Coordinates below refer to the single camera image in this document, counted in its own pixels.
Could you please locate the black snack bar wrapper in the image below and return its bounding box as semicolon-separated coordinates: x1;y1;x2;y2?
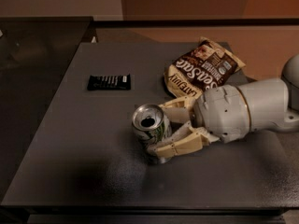
87;75;131;91

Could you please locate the silver 7up soda can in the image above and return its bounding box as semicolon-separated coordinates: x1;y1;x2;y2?
131;103;173;165

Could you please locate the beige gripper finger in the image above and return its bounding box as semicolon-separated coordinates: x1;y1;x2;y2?
147;121;220;159
158;95;198;125

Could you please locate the brown sea salt chip bag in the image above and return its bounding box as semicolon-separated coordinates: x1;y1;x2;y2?
164;37;246;98

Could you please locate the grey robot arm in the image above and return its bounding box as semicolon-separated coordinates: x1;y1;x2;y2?
147;55;299;159

